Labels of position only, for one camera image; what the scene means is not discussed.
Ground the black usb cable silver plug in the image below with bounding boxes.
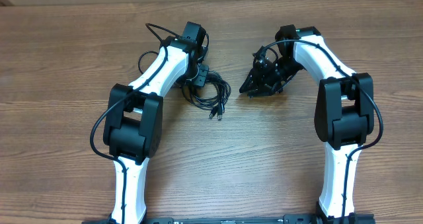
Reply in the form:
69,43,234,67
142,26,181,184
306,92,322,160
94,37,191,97
137,50,219,120

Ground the black usb cable white plug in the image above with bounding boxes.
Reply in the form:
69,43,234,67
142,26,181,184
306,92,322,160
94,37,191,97
180,71,231,121

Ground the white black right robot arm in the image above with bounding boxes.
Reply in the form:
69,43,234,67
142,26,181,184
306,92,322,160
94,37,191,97
239,24,383,224

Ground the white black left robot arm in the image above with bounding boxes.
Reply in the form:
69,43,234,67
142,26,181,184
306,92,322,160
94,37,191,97
89,22,208,223

